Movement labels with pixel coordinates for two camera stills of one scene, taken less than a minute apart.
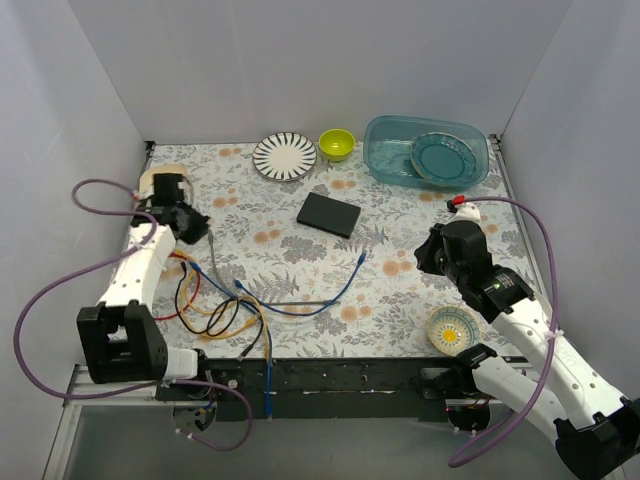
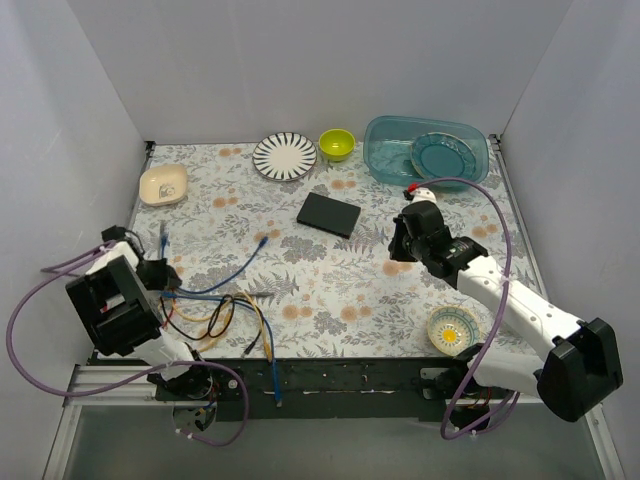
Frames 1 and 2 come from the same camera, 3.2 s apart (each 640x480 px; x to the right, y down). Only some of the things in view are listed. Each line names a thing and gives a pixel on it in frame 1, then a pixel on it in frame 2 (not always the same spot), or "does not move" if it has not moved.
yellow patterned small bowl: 453,330 does not move
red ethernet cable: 194,296 -> 174,301
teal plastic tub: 432,152 does not move
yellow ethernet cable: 211,335 -> 268,346
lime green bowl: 336,145 does not move
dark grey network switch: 330,215 does not move
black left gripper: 192,226 -> 157,273
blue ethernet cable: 330,303 -> 262,244
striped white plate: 285,157 does not move
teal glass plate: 443,157 does not move
